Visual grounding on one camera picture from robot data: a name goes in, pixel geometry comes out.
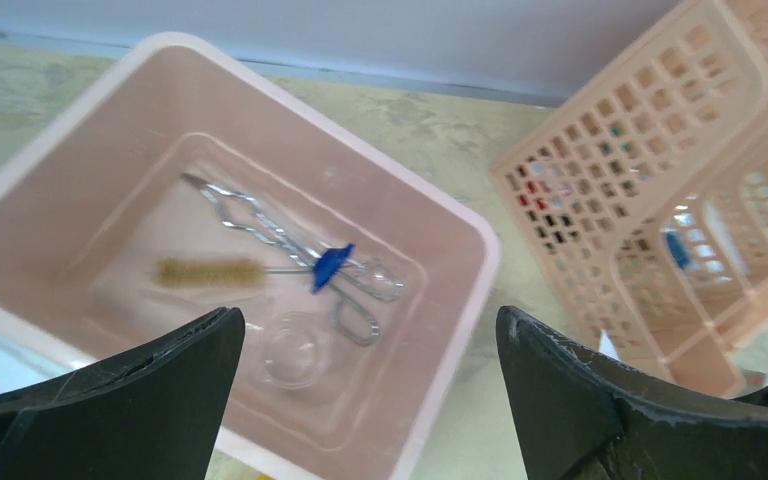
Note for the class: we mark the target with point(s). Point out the metal crucible tongs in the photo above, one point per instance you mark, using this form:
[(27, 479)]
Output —
[(241, 211)]

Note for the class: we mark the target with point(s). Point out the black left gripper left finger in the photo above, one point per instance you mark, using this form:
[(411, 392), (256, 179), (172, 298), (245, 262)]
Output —
[(150, 412)]

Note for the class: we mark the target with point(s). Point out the pink plastic bin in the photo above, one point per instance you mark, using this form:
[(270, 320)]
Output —
[(89, 207)]

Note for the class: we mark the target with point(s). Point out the brown bristle tube brush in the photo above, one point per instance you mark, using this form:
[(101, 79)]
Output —
[(220, 273)]

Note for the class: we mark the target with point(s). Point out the peach mesh file organizer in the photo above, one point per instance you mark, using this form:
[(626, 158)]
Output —
[(644, 197)]

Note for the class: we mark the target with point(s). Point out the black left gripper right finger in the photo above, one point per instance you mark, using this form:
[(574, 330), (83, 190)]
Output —
[(579, 414)]

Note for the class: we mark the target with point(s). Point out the blue polyhedral object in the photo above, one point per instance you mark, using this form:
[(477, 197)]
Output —
[(328, 265)]

